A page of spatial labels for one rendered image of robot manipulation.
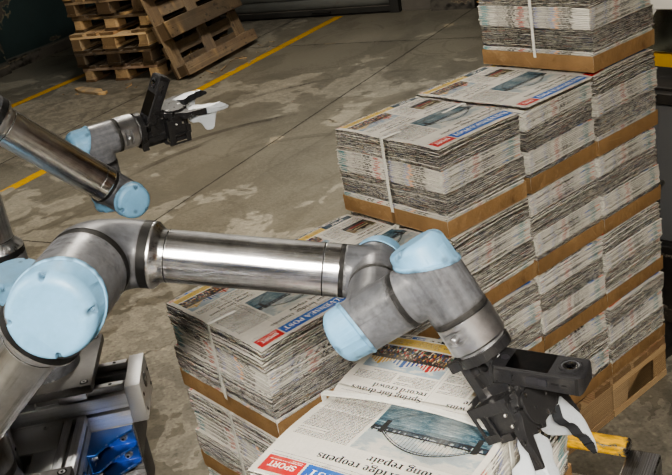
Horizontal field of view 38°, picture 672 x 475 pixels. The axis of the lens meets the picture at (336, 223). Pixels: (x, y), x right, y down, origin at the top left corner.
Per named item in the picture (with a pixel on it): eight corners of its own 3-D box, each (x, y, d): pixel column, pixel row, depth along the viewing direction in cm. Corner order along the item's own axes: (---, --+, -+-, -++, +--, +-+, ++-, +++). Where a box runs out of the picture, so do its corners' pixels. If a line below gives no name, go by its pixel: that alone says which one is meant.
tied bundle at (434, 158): (344, 211, 257) (329, 128, 248) (422, 174, 273) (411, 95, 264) (448, 242, 229) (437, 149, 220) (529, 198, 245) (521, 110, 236)
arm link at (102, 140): (69, 165, 216) (59, 129, 213) (116, 151, 221) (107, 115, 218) (81, 172, 210) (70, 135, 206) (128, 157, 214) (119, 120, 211)
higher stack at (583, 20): (513, 379, 321) (471, -15, 272) (568, 340, 338) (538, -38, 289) (615, 419, 293) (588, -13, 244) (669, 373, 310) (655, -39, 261)
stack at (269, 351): (231, 581, 255) (159, 301, 224) (515, 378, 321) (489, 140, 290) (328, 657, 227) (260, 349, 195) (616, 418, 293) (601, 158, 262)
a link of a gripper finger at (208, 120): (231, 124, 224) (190, 129, 224) (227, 100, 222) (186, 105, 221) (231, 129, 222) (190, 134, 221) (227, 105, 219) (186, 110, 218)
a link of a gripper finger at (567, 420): (568, 440, 130) (522, 406, 126) (605, 430, 126) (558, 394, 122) (566, 461, 128) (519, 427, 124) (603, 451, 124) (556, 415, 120)
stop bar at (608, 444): (385, 407, 175) (384, 397, 174) (632, 446, 154) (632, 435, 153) (378, 417, 172) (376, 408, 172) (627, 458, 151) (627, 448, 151)
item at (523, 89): (415, 97, 262) (414, 93, 262) (483, 68, 279) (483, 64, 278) (526, 111, 235) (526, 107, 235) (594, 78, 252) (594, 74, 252)
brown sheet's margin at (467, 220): (344, 209, 256) (341, 194, 255) (421, 172, 272) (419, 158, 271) (449, 239, 228) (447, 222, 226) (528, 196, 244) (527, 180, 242)
